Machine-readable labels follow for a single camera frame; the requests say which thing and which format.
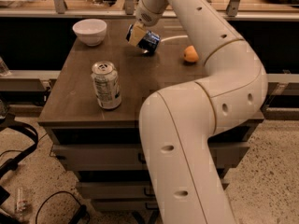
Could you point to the silver green soda can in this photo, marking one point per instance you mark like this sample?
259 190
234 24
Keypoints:
106 84

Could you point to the clear plastic bottle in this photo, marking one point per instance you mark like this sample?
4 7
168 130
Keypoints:
21 202

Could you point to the white ceramic bowl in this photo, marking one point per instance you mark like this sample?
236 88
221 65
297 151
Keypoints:
91 32

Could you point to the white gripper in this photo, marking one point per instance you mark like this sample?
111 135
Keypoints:
146 15

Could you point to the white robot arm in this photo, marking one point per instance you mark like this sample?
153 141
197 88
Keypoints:
176 122

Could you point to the bottom grey drawer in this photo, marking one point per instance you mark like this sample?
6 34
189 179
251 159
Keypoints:
128 204

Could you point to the top grey drawer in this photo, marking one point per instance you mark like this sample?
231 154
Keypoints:
129 157

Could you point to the blue pepsi can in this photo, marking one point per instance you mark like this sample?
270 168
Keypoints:
148 43

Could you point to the orange fruit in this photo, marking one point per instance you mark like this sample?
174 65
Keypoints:
190 55

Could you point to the black chair base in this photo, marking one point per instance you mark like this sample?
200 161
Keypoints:
17 137

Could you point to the middle grey drawer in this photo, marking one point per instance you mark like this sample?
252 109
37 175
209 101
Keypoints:
116 190

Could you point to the grey drawer cabinet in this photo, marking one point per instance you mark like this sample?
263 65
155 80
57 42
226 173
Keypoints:
72 115

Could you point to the grey drawer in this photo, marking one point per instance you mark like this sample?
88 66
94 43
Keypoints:
129 157
116 190
128 204

